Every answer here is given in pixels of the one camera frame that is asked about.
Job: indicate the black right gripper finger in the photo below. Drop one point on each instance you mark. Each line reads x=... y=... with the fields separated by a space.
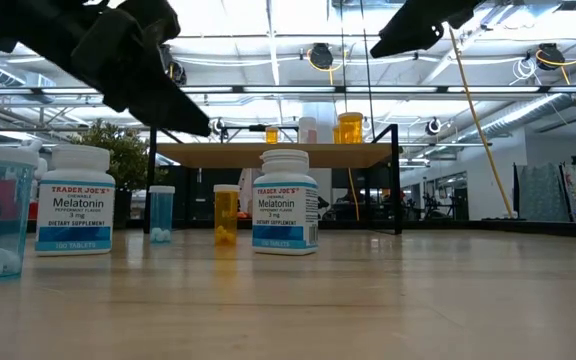
x=413 y=30

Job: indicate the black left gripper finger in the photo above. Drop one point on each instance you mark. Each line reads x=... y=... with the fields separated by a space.
x=168 y=107

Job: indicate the narrow blue pill bottle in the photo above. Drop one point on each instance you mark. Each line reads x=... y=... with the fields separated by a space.
x=161 y=215

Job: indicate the large orange pill bottle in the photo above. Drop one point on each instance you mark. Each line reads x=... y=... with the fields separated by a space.
x=350 y=127
x=335 y=135

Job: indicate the clear pill bottle white cap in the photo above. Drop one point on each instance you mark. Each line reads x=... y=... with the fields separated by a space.
x=305 y=126

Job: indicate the small bluish clear bottle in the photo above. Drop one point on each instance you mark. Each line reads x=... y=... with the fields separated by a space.
x=313 y=136

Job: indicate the white melatonin supplement bottle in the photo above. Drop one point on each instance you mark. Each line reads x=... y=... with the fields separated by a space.
x=75 y=205
x=285 y=205

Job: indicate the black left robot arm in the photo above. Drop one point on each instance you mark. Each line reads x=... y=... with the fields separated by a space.
x=28 y=25

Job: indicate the wooden shelf with black legs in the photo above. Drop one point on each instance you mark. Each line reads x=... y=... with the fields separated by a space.
x=248 y=155

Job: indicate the green potted plant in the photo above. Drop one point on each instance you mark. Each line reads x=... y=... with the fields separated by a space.
x=123 y=150

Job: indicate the white humanoid figure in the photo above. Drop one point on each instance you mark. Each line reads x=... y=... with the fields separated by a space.
x=40 y=167

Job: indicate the red box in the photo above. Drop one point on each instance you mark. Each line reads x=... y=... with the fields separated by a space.
x=32 y=210

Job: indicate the grey patterned partition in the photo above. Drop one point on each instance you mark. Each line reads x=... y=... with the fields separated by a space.
x=543 y=192

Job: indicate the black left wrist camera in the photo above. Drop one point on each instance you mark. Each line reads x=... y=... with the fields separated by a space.
x=153 y=20

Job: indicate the silver ventilation duct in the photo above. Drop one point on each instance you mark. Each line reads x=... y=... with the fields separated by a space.
x=533 y=112

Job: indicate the black aluminium table frame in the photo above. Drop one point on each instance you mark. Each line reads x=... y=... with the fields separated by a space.
x=543 y=228

